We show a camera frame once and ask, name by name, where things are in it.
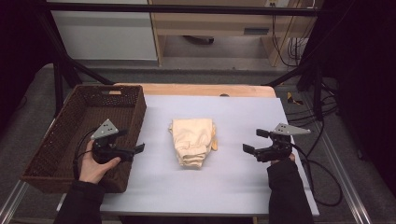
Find left hand-held gripper black cable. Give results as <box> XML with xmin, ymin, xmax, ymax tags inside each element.
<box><xmin>72</xmin><ymin>127</ymin><xmax>98</xmax><ymax>182</ymax></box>

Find black metal stand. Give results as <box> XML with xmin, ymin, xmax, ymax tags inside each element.
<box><xmin>36</xmin><ymin>14</ymin><xmax>116</xmax><ymax>117</ymax></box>
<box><xmin>262</xmin><ymin>57</ymin><xmax>325</xmax><ymax>123</ymax></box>

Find black curtain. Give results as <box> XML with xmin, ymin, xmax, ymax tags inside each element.
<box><xmin>303</xmin><ymin>0</ymin><xmax>396</xmax><ymax>189</ymax></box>
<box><xmin>0</xmin><ymin>0</ymin><xmax>61</xmax><ymax>134</ymax></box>

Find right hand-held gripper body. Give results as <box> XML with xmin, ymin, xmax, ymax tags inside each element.
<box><xmin>253</xmin><ymin>122</ymin><xmax>312</xmax><ymax>163</ymax></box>

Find person's left hand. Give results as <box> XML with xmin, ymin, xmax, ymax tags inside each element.
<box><xmin>78</xmin><ymin>139</ymin><xmax>122</xmax><ymax>185</ymax></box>

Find cream pants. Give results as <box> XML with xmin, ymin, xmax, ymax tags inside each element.
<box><xmin>167</xmin><ymin>117</ymin><xmax>219</xmax><ymax>170</ymax></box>

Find white cabinet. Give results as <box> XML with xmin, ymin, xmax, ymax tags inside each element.
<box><xmin>49</xmin><ymin>0</ymin><xmax>159</xmax><ymax>62</ymax></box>

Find black floor cables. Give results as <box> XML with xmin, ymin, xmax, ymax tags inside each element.
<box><xmin>285</xmin><ymin>77</ymin><xmax>341</xmax><ymax>126</ymax></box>

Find person's right hand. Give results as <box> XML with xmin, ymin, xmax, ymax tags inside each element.
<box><xmin>269</xmin><ymin>153</ymin><xmax>296</xmax><ymax>166</ymax></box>

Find white table mat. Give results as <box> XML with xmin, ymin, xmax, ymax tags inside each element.
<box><xmin>55</xmin><ymin>94</ymin><xmax>321</xmax><ymax>217</ymax></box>

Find right hand-held gripper black cable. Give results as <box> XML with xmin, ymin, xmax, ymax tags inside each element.
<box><xmin>290</xmin><ymin>142</ymin><xmax>344</xmax><ymax>208</ymax></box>

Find light wooden desk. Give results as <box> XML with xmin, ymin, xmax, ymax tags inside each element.
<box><xmin>147</xmin><ymin>0</ymin><xmax>319</xmax><ymax>68</ymax></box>

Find hand-held gripper black cable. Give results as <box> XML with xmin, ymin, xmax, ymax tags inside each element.
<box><xmin>290</xmin><ymin>142</ymin><xmax>344</xmax><ymax>208</ymax></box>
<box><xmin>72</xmin><ymin>127</ymin><xmax>98</xmax><ymax>182</ymax></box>

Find black horizontal frame bar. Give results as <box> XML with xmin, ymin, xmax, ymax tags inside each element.
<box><xmin>46</xmin><ymin>2</ymin><xmax>322</xmax><ymax>18</ymax></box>

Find yellow and black tape piece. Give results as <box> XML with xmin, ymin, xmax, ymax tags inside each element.
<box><xmin>286</xmin><ymin>91</ymin><xmax>304</xmax><ymax>106</ymax></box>

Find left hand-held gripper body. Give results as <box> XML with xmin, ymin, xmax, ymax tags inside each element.
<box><xmin>90</xmin><ymin>119</ymin><xmax>136</xmax><ymax>165</ymax></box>

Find brown wicker basket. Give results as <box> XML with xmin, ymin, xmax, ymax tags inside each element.
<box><xmin>20</xmin><ymin>83</ymin><xmax>149</xmax><ymax>195</ymax></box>

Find aluminium rail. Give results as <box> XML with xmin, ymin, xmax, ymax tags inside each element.
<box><xmin>302</xmin><ymin>94</ymin><xmax>374</xmax><ymax>224</ymax></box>
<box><xmin>0</xmin><ymin>179</ymin><xmax>30</xmax><ymax>224</ymax></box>

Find hanging black cable bundle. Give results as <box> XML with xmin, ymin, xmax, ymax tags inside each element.
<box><xmin>271</xmin><ymin>13</ymin><xmax>310</xmax><ymax>68</ymax></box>

